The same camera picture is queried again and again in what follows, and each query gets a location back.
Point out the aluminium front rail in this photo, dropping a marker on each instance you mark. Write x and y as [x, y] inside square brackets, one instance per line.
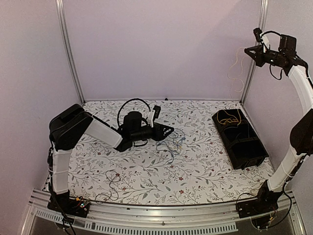
[117, 219]

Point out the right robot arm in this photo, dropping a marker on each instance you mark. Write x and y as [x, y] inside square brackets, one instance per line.
[301, 135]

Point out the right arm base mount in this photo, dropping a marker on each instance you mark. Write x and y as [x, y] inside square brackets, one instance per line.
[265, 209]

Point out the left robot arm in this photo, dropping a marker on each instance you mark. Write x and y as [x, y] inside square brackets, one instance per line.
[69, 128]

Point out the black plastic bin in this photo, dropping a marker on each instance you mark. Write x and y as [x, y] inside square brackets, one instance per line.
[243, 146]

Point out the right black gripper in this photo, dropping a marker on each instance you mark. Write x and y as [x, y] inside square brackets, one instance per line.
[257, 57]

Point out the right aluminium frame post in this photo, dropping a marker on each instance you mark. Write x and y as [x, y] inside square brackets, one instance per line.
[252, 65]

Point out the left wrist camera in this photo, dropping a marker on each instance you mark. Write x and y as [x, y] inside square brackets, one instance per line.
[157, 110]

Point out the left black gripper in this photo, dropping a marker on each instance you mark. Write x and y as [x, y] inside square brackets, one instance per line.
[159, 135]

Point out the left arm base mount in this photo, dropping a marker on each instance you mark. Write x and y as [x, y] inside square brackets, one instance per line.
[63, 203]

